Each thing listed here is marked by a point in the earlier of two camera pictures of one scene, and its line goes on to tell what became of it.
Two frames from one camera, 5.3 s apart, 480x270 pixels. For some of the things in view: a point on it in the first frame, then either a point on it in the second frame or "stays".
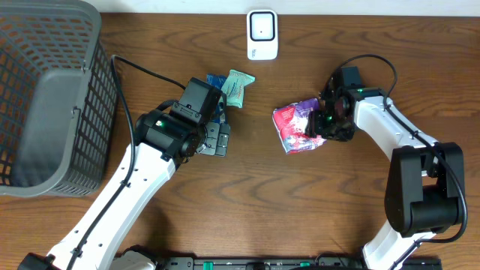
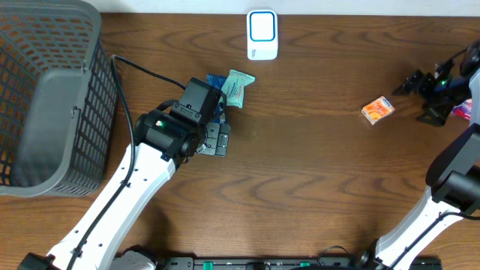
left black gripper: x=218 y=139 stays
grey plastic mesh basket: x=58 y=98 stays
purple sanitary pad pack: x=290 y=122 to x=463 y=109
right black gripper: x=320 y=125 to x=427 y=91
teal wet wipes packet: x=234 y=86 stays
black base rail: x=287 y=263 stays
